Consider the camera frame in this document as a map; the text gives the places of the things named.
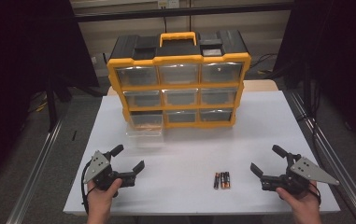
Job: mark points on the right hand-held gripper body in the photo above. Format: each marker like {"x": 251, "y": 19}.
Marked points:
{"x": 309, "y": 169}

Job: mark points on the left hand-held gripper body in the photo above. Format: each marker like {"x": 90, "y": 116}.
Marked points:
{"x": 99, "y": 165}

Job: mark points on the black and copper battery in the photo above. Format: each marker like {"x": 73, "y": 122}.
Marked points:
{"x": 216, "y": 182}
{"x": 222, "y": 180}
{"x": 227, "y": 180}

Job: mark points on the clear plastic pulled-out drawer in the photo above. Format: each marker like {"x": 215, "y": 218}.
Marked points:
{"x": 144, "y": 136}

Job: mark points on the yellow and black drawer cabinet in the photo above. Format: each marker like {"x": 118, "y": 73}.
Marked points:
{"x": 178, "y": 49}

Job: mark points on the person's right hand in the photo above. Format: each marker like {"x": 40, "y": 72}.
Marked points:
{"x": 305, "y": 202}

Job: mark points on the person's left hand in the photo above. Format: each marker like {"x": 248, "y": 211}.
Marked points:
{"x": 101, "y": 200}

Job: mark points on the small black floor piece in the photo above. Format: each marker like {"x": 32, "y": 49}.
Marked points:
{"x": 74, "y": 135}

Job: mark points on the heap of copper batteries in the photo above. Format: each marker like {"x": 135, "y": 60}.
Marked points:
{"x": 147, "y": 126}

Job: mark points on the black metal stand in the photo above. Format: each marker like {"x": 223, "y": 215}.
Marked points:
{"x": 51, "y": 105}

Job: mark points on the grid of clear cabinet drawers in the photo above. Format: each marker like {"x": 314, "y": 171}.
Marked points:
{"x": 178, "y": 74}

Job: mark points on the black curtain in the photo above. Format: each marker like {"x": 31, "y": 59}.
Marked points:
{"x": 17, "y": 62}
{"x": 337, "y": 62}

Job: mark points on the black horizontal bar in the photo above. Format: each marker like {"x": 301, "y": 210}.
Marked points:
{"x": 228, "y": 11}

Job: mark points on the metal floor rail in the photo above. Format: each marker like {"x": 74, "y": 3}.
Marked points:
{"x": 331, "y": 155}
{"x": 35, "y": 174}

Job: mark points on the white wall socket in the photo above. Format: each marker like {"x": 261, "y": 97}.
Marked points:
{"x": 168, "y": 3}

